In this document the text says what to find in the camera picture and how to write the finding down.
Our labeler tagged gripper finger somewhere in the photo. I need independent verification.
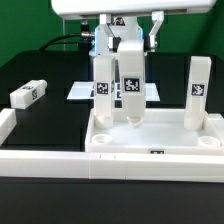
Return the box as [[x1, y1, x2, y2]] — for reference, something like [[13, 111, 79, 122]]
[[98, 14, 121, 53], [144, 11, 164, 52]]

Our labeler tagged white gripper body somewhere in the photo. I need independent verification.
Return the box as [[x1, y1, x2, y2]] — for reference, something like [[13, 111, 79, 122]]
[[51, 0, 217, 17]]

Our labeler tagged white desk top tray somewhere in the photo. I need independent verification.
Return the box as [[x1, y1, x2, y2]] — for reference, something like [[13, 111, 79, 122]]
[[85, 108, 224, 156]]

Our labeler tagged white marker sheet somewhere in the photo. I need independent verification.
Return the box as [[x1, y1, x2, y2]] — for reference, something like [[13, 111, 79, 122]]
[[67, 82, 160, 102]]

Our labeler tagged white right fence block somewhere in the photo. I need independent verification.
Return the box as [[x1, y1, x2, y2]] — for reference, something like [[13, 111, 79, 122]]
[[210, 114, 224, 142]]

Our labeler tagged white fence block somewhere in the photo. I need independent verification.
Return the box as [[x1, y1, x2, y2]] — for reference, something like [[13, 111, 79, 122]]
[[210, 114, 224, 142], [0, 108, 17, 146]]

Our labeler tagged white front fence bar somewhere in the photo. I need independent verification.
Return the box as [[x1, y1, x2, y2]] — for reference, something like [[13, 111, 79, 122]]
[[0, 150, 224, 183]]

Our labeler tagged white left fence block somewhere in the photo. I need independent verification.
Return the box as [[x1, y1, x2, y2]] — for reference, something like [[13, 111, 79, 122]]
[[0, 108, 17, 146]]

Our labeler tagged black cable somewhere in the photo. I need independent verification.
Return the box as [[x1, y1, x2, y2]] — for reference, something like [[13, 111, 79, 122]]
[[39, 19, 96, 52]]

